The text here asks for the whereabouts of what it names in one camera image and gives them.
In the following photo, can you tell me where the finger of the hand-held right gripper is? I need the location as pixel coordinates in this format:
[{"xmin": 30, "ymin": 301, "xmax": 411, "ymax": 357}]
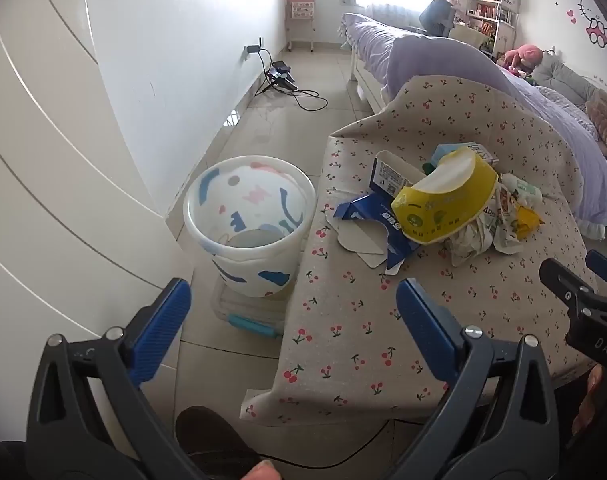
[
  {"xmin": 539, "ymin": 258, "xmax": 607, "ymax": 328},
  {"xmin": 585, "ymin": 249, "xmax": 607, "ymax": 293}
]

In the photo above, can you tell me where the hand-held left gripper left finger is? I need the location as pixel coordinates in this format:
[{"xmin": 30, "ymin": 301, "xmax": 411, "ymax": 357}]
[{"xmin": 26, "ymin": 277, "xmax": 209, "ymax": 480}]

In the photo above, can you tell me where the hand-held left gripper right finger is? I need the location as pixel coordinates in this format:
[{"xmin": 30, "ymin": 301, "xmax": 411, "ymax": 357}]
[{"xmin": 383, "ymin": 277, "xmax": 561, "ymax": 480}]

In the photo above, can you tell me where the yellow snack packet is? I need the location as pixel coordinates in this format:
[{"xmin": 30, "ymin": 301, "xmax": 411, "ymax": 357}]
[{"xmin": 513, "ymin": 205, "xmax": 542, "ymax": 240}]

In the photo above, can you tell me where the white plastic wrapper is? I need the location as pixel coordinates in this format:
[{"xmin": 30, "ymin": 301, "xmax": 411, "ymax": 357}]
[{"xmin": 446, "ymin": 174, "xmax": 527, "ymax": 267}]

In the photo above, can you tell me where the yellow paper bowl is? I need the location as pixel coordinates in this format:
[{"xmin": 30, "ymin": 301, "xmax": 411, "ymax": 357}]
[{"xmin": 391, "ymin": 147, "xmax": 500, "ymax": 246}]

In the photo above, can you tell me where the blue cardboard box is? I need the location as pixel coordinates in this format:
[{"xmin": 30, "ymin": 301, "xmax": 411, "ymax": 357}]
[{"xmin": 326, "ymin": 194, "xmax": 420, "ymax": 276}]

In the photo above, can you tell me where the white patterned plastic bin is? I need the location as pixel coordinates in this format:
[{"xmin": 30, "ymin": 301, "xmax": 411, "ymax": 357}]
[{"xmin": 183, "ymin": 156, "xmax": 318, "ymax": 298}]

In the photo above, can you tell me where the white blue carton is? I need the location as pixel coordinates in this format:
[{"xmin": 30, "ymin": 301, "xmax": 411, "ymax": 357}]
[{"xmin": 369, "ymin": 150, "xmax": 429, "ymax": 199}]

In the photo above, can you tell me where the light blue small carton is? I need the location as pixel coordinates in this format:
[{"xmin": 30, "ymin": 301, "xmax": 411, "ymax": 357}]
[{"xmin": 431, "ymin": 142, "xmax": 499, "ymax": 169}]

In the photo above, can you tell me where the person's right hand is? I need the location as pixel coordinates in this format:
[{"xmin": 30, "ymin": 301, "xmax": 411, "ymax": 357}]
[{"xmin": 572, "ymin": 364, "xmax": 607, "ymax": 436}]

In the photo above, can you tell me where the person's left hand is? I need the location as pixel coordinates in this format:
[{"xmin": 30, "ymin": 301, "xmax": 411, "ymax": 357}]
[{"xmin": 243, "ymin": 461, "xmax": 280, "ymax": 480}]

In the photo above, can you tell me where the cherry print tablecloth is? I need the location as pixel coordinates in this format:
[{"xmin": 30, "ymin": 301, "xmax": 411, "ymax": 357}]
[{"xmin": 240, "ymin": 76, "xmax": 604, "ymax": 428}]

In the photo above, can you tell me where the grey plush pillow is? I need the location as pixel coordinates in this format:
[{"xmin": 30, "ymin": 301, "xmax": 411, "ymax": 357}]
[{"xmin": 533, "ymin": 52, "xmax": 602, "ymax": 109}]

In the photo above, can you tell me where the white wardrobe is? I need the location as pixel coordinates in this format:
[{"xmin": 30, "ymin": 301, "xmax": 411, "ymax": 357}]
[{"xmin": 0, "ymin": 0, "xmax": 186, "ymax": 461}]

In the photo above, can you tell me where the pink plush toy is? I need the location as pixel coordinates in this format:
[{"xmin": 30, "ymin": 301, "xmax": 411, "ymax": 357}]
[{"xmin": 498, "ymin": 44, "xmax": 544, "ymax": 74}]

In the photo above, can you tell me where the bed with purple cover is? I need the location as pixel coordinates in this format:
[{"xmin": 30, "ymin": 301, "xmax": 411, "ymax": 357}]
[{"xmin": 338, "ymin": 12, "xmax": 607, "ymax": 238}]

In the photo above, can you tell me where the black tripod device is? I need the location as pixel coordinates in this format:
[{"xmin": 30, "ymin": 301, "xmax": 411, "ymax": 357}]
[{"xmin": 256, "ymin": 60, "xmax": 300, "ymax": 97}]

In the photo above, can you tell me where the white bookshelf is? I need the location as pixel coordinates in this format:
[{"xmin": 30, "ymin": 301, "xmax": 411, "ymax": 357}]
[{"xmin": 466, "ymin": 0, "xmax": 522, "ymax": 59}]

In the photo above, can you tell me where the grey office chair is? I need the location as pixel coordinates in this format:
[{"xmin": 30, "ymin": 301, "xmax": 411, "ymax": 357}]
[{"xmin": 418, "ymin": 0, "xmax": 457, "ymax": 38}]

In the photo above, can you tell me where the clear box with teal handle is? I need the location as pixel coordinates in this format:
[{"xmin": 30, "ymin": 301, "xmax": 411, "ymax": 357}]
[{"xmin": 213, "ymin": 280, "xmax": 296, "ymax": 343}]

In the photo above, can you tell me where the thin black floor cable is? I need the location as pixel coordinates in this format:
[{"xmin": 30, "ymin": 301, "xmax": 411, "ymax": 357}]
[{"xmin": 259, "ymin": 417, "xmax": 437, "ymax": 467}]

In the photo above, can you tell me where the pink cat wall sticker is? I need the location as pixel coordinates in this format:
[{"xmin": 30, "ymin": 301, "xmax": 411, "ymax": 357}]
[{"xmin": 548, "ymin": 0, "xmax": 607, "ymax": 49}]

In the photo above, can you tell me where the white bed frame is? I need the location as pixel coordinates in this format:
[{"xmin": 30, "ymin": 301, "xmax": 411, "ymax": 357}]
[{"xmin": 351, "ymin": 45, "xmax": 401, "ymax": 111}]

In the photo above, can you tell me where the power strip with cables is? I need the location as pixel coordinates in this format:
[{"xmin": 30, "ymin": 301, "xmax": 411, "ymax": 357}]
[{"xmin": 256, "ymin": 50, "xmax": 329, "ymax": 112}]

